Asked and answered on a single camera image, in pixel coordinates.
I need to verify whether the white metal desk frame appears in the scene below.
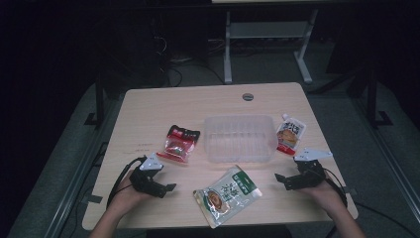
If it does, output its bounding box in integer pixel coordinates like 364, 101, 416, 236
211, 0, 320, 85

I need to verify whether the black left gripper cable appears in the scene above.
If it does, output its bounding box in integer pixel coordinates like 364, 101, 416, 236
106, 156, 148, 209

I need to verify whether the black floor cable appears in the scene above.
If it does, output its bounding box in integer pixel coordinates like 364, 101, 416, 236
354, 200, 420, 238

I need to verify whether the red snack packet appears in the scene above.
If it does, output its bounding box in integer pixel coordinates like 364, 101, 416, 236
156, 124, 201, 164

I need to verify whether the clear plastic container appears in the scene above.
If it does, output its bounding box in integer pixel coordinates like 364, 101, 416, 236
203, 114, 279, 164

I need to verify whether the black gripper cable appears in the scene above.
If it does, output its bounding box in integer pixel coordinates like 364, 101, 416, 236
323, 168, 350, 209
106, 156, 148, 209

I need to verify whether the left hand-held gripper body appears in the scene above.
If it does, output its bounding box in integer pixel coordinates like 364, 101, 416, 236
129, 152, 165, 196

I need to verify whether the bundle of floor cables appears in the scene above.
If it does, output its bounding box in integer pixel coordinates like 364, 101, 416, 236
157, 34, 227, 87

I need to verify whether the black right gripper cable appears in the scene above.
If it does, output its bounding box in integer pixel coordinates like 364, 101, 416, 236
323, 168, 350, 209

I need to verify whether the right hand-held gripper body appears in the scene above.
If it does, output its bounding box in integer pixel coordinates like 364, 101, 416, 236
285, 147, 334, 191

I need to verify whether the person's right hand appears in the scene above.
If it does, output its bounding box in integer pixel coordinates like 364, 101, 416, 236
298, 178, 348, 220

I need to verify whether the black metal stand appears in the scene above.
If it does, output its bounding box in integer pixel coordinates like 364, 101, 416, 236
362, 65, 394, 128
83, 70, 107, 128

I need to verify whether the person's left hand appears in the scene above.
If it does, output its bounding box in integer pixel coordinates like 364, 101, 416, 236
108, 170, 154, 216

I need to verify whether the green and white food pouch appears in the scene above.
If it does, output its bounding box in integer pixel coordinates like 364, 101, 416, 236
192, 165, 263, 230

